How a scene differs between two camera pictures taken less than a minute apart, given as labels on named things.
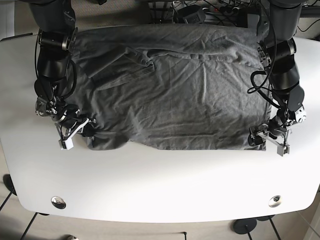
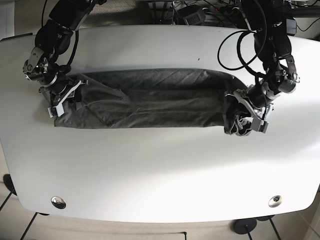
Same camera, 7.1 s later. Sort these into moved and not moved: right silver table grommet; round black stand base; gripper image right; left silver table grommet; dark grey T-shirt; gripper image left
Moved: gripper image right; gripper image left; dark grey T-shirt
Not moved: left silver table grommet; right silver table grommet; round black stand base
